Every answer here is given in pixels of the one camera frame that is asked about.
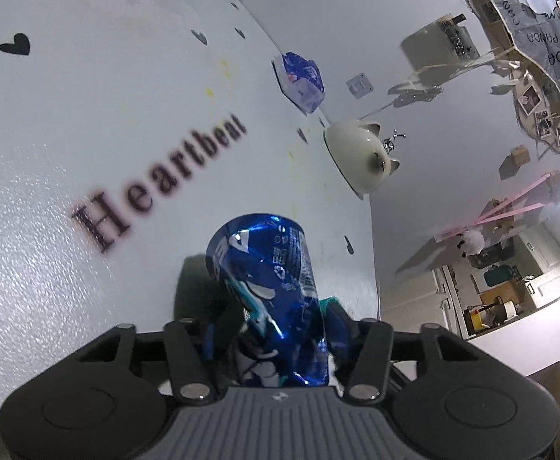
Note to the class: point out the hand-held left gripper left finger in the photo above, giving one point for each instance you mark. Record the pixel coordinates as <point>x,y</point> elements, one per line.
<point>207,345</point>

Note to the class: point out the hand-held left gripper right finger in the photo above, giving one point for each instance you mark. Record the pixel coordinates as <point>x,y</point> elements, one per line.
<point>340,333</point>

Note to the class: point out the crushed blue drink can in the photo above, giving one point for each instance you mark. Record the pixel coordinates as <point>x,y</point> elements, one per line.
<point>261,258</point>

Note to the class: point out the white plush sheep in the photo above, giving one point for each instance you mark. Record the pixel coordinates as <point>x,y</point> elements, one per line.
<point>472,242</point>

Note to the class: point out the teal hanging bag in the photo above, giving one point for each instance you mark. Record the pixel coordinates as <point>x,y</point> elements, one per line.
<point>498,275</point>

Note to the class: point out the white cat-shaped ornament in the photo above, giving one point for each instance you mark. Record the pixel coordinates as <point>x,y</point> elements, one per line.
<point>356,153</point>

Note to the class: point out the silver bow ornament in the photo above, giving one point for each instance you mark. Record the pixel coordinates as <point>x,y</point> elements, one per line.
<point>394,140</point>

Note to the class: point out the blue tissue pack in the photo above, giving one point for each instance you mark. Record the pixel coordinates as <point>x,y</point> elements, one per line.
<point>299,79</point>

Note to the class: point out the white wall switch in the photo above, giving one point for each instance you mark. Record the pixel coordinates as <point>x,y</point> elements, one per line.
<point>359,86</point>

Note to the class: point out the wall organiser box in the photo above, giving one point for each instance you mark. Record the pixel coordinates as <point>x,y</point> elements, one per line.
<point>443,40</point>

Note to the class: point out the photo wall hanging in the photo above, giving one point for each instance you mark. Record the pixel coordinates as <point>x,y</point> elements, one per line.
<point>534,24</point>

